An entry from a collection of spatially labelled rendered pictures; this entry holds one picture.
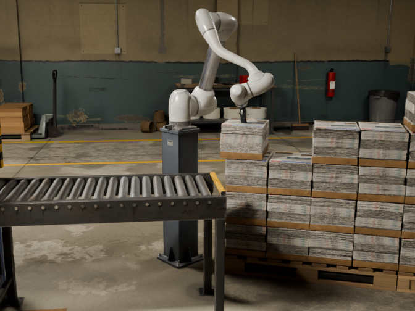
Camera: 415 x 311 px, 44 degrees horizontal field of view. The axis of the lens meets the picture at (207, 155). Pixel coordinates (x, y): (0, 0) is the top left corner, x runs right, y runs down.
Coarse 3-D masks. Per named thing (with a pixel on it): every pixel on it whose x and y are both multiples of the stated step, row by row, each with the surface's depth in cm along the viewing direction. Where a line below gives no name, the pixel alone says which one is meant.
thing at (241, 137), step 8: (224, 128) 342; (232, 128) 341; (240, 128) 340; (248, 128) 338; (256, 128) 337; (264, 128) 343; (224, 136) 344; (232, 136) 343; (240, 136) 342; (248, 136) 340; (256, 136) 339; (264, 136) 349; (224, 144) 345; (232, 144) 344; (240, 144) 342; (248, 144) 341; (256, 144) 340; (240, 152) 343; (248, 152) 342; (256, 152) 341
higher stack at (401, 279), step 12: (408, 96) 338; (408, 108) 330; (408, 120) 331; (408, 132) 328; (408, 144) 325; (408, 156) 325; (408, 168) 322; (408, 180) 322; (408, 192) 323; (408, 204) 326; (408, 216) 326; (408, 228) 328; (408, 240) 329; (408, 252) 332; (408, 264) 332; (408, 276) 334; (396, 288) 338; (408, 288) 335
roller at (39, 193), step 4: (44, 180) 300; (48, 180) 302; (44, 184) 293; (48, 184) 297; (40, 188) 283; (44, 188) 287; (48, 188) 296; (36, 192) 276; (40, 192) 278; (44, 192) 284; (32, 196) 269; (36, 196) 269; (40, 196) 273; (32, 200) 262; (36, 200) 265; (40, 200) 271
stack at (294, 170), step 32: (256, 160) 343; (288, 160) 343; (352, 192) 332; (384, 192) 327; (320, 224) 341; (352, 224) 336; (384, 224) 331; (320, 256) 346; (352, 256) 340; (384, 256) 335; (384, 288) 339
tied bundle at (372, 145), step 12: (360, 132) 334; (372, 132) 321; (384, 132) 319; (396, 132) 318; (360, 144) 327; (372, 144) 323; (384, 144) 321; (396, 144) 320; (360, 156) 326; (372, 156) 324; (384, 156) 322; (396, 156) 320
